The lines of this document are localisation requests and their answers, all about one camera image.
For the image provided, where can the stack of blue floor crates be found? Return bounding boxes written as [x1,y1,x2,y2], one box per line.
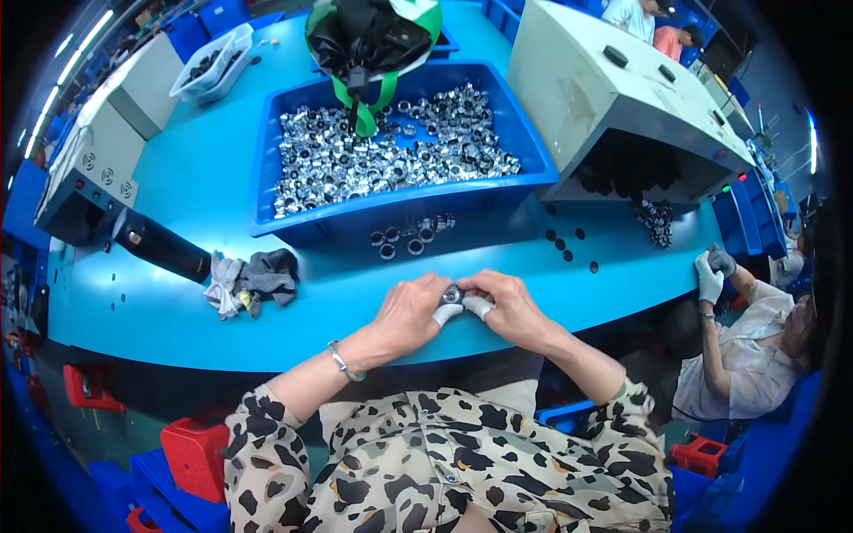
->
[128,448,231,533]

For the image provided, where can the white plastic bin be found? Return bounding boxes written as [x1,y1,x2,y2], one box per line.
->
[169,23,255,105]

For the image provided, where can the silver bracelet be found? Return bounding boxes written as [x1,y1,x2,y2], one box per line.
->
[327,340,367,382]

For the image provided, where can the cluster of dark ring parts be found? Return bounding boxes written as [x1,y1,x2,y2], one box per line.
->
[632,198,675,249]

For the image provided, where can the loose group of metal rings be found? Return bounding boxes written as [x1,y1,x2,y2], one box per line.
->
[369,212,458,261]

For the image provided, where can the black cylinder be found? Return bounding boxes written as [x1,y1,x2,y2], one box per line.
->
[112,207,213,285]

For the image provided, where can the row of blue side crates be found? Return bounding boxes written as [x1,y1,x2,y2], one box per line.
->
[712,167,791,262]

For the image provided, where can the red plastic stool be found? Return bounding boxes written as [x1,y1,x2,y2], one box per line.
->
[159,415,231,505]
[668,432,729,478]

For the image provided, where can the pile of work gloves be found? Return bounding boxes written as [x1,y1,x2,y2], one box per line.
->
[203,248,301,320]

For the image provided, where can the green and black bag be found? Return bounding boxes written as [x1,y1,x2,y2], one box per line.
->
[304,0,445,139]

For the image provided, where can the grey white box machine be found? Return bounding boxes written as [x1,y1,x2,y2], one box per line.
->
[33,32,185,249]

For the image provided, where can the heap of silver metal rings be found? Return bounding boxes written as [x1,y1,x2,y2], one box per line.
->
[272,82,522,219]

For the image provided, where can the scattered black round discs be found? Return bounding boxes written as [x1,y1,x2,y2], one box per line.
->
[544,204,601,274]

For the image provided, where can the blue crates behind bin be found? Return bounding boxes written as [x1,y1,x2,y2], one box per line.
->
[163,0,253,62]

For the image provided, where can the person's body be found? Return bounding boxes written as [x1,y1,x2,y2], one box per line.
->
[223,378,675,533]

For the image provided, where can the blue crate under table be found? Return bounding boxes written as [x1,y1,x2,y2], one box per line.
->
[535,399,598,435]

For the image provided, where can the red plastic bracket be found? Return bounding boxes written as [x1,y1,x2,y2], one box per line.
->
[63,364,127,414]

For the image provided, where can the large white machine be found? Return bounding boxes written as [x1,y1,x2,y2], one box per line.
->
[505,0,758,205]

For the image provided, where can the person's left hand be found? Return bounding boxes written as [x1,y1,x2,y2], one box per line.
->
[375,272,463,354]

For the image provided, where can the large blue plastic crate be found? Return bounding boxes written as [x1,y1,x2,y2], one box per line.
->
[249,59,561,249]

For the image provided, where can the person's right hand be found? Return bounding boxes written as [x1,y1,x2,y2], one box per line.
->
[456,268,556,350]

